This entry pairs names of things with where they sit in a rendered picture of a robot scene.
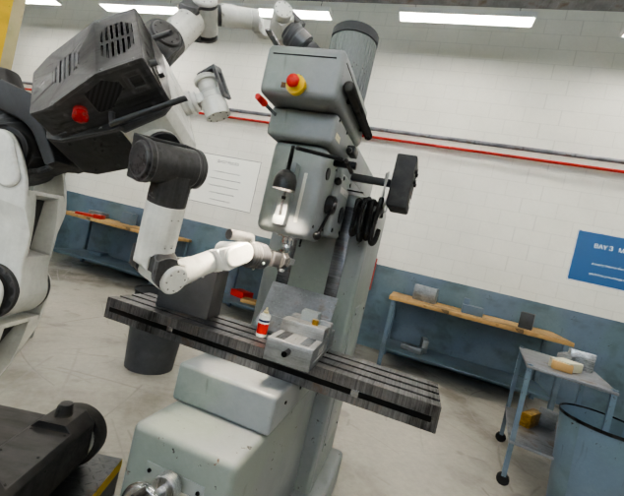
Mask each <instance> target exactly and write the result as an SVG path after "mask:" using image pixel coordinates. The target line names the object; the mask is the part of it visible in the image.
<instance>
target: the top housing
mask: <svg viewBox="0 0 624 496"><path fill-rule="evenodd" d="M292 73H294V74H299V75H301V76H302V77H303V78H304V80H305V82H306V89H305V91H304V92H303V93H302V94H301V95H292V94H290V93H289V92H288V90H287V89H286V87H285V88H281V82H284V83H286V78H287V76H288V75H289V74H292ZM347 81H352V82H353V83H354V85H355V88H356V91H357V94H358V97H359V99H360V102H361V105H362V108H363V110H364V113H365V116H366V117H367V111H366V108H365V105H364V102H363V99H362V96H361V93H360V90H359V88H358V85H357V82H356V79H355V77H354V74H353V71H352V68H351V65H350V62H349V60H348V57H347V54H346V53H345V51H343V50H336V49H323V48H310V47H296V46H282V45H273V46H272V47H271V48H270V50H269V54H268V58H267V63H266V67H265V72H264V76H263V80H262V85H261V92H262V94H263V95H264V96H265V97H266V98H267V100H268V101H269V102H270V103H271V104H272V105H273V106H274V107H283V108H291V109H299V110H307V111H315V112H324V113H332V114H337V115H338V116H339V118H340V120H341V121H342V123H343V126H344V128H345V129H346V131H347V133H348V135H349V137H350V139H351V140H352V142H353V144H354V145H355V146H356V147H358V146H359V145H360V142H361V138H362V132H359V128H360V127H359V125H358V122H357V120H356V118H355V116H354V113H353V111H352V109H351V106H350V104H347V103H346V102H347V97H346V95H345V92H344V90H343V84H344V83H345V82H347Z"/></svg>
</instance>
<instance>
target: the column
mask: <svg viewBox="0 0 624 496"><path fill-rule="evenodd" d="M357 198H361V199H362V200H363V199H364V198H367V197H363V196H357V195H352V194H348V197H347V201H346V206H345V210H344V214H343V222H342V226H341V230H340V232H341V234H340V235H339V237H338V238H337V239H332V238H327V237H323V236H322V237H321V239H320V240H318V241H315V242H313V241H308V240H304V239H302V242H301V244H300V245H301V247H298V245H299V241H300V240H296V239H294V243H293V245H290V248H289V249H288V251H291V255H290V258H291V259H294V260H295V262H294V265H289V267H288V269H287V270H285V271H284V272H283V273H282V272H278V269H277V268H276V267H270V266H267V267H266V268H265V269H264V271H263V275H262V279H261V284H260V288H259V292H258V297H257V301H256V305H255V310H254V314H253V319H252V323H251V325H253V323H254V322H255V320H256V318H257V316H258V315H259V313H260V311H261V310H262V307H263V305H264V303H265V300H266V298H267V295H268V293H269V291H270V288H271V286H272V284H273V281H277V282H280V283H284V284H288V285H292V286H295V287H299V288H303V289H306V290H310V291H314V292H317V293H321V294H325V295H328V296H332V297H335V298H338V302H337V305H336V308H335V311H334V314H333V317H332V320H331V323H333V330H335V334H334V338H333V342H332V346H331V347H330V349H331V350H334V351H337V352H340V353H343V354H347V355H350V356H354V351H355V347H356V343H357V338H358V334H359V330H360V326H361V321H362V317H363V313H364V309H365V304H366V300H367V296H368V292H369V287H370V283H371V280H372V276H373V271H374V267H375V263H376V258H377V254H378V250H379V246H380V241H381V237H382V233H383V229H384V224H385V220H386V214H383V218H378V220H377V224H376V227H375V231H376V229H377V228H378V229H380V230H381V232H380V235H379V238H378V241H377V243H376V244H375V245H374V246H370V245H369V244H368V240H367V241H364V240H363V239H362V241H361V242H357V240H356V235H354V236H352V237H351V236H349V235H348V230H349V225H350V222H351V217H352V212H353V208H354V203H355V200H356V199H357ZM375 231H374V234H375ZM269 248H270V249H272V250H276V251H279V249H282V243H281V236H279V235H277V234H276V233H274V232H272V237H271V241H270V245H269ZM342 405H343V402H342V401H339V400H336V399H334V398H331V397H328V396H325V395H322V394H320V393H317V392H316V395H315V399H314V402H313V407H312V411H311V415H310V420H309V424H308V428H307V433H306V437H305V441H304V445H303V450H302V454H301V458H300V463H299V467H298V471H297V475H296V479H295V483H294V487H293V489H295V490H297V491H300V492H302V493H304V494H308V493H309V492H310V490H311V488H312V486H313V484H314V482H315V480H316V478H317V476H318V474H319V472H320V470H321V468H322V466H323V464H324V462H325V460H326V458H327V456H328V454H329V453H330V451H331V448H332V447H333V443H334V439H335V435H336V430H337V426H338V422H339V417H340V413H341V409H342Z"/></svg>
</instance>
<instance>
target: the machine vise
mask: <svg viewBox="0 0 624 496"><path fill-rule="evenodd" d="M292 317H294V318H297V319H300V317H301V314H299V313H293V314H292ZM319 325H322V326H325V327H328V328H329V329H328V333H327V337H326V338H325V339H324V340H323V341H316V340H313V339H310V338H306V337H304V336H301V335H297V334H294V333H291V332H287V331H284V330H279V331H277V332H275V333H274V334H272V335H270V336H268V338H267V342H266V346H265V351H264V355H263V358H265V359H268V360H271V361H274V362H276V363H279V364H282V365H285V366H288V367H291V368H295V369H298V370H301V371H304V372H307V373H308V372H309V371H310V370H311V369H312V368H313V367H314V366H315V364H316V363H317V362H318V361H319V360H320V359H321V358H322V357H323V355H324V354H325V353H326V352H327V351H328V350H329V349H330V347H331V346H332V342H333V338H334V334H335V330H333V323H330V322H327V321H323V320H320V323H319ZM287 348H289V349H290V350H291V353H290V355H288V356H287V357H282V356H281V352H282V351H284V350H285V349H287Z"/></svg>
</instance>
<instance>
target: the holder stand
mask: <svg viewBox="0 0 624 496"><path fill-rule="evenodd" d="M228 273H229V271H222V272H212V273H210V274H207V275H205V276H203V277H200V278H198V279H196V280H195V281H193V282H190V283H188V284H185V285H184V286H183V287H182V288H181V289H180V290H179V291H177V292H175V293H172V294H165V293H164V292H162V291H161V290H159V291H158V295H157V300H156V306H158V307H162V308H165V309H169V310H172V311H176V312H180V313H183V314H187V315H190V316H194V317H197V318H201V319H205V320H208V319H211V318H213V317H215V316H218V315H219V312H220V307H221V304H222V299H223V295H224V291H225V286H226V282H227V277H228Z"/></svg>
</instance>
